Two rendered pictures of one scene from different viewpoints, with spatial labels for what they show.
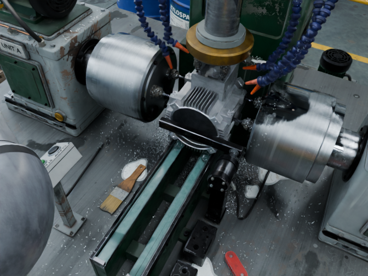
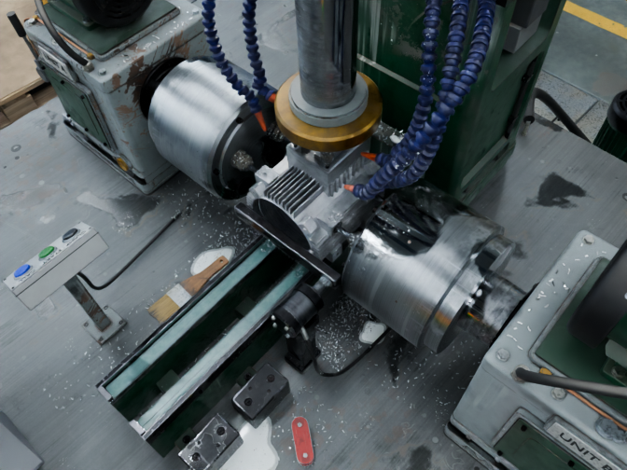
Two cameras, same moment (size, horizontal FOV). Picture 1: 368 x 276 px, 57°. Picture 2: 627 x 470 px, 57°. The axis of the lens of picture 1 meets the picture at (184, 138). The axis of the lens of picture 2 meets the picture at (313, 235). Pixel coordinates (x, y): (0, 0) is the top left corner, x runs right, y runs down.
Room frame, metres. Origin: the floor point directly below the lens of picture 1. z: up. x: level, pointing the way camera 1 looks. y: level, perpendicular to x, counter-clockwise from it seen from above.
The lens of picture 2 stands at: (0.12, -0.30, 1.92)
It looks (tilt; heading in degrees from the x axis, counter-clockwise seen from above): 56 degrees down; 20
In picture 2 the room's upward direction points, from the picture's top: 3 degrees counter-clockwise
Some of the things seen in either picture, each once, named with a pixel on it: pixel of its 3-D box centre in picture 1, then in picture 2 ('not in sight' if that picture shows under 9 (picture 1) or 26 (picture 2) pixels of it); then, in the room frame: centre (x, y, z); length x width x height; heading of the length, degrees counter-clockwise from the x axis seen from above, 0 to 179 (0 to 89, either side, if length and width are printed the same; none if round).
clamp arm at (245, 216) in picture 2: (199, 136); (285, 244); (0.66, -0.04, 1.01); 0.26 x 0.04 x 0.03; 66
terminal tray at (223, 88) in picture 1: (214, 76); (328, 154); (0.81, -0.08, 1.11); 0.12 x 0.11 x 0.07; 156
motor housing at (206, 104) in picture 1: (206, 108); (315, 198); (0.78, -0.07, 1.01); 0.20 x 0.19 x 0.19; 156
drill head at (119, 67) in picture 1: (121, 73); (207, 117); (0.90, 0.21, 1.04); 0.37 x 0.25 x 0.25; 66
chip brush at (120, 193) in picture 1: (125, 187); (190, 287); (0.62, 0.18, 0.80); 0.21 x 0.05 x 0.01; 152
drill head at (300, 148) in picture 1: (302, 134); (439, 273); (0.66, -0.33, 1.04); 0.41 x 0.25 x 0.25; 66
